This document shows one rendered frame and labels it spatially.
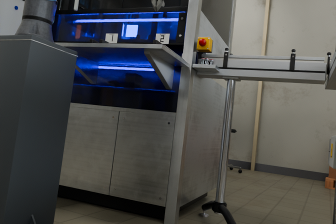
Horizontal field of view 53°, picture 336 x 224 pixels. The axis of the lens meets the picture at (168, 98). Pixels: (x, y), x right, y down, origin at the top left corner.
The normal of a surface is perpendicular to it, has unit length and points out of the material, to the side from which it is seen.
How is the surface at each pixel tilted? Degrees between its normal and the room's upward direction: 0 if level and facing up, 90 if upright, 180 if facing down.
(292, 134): 90
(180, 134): 90
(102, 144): 90
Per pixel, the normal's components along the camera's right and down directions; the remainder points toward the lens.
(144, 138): -0.36, -0.12
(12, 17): 0.90, 0.07
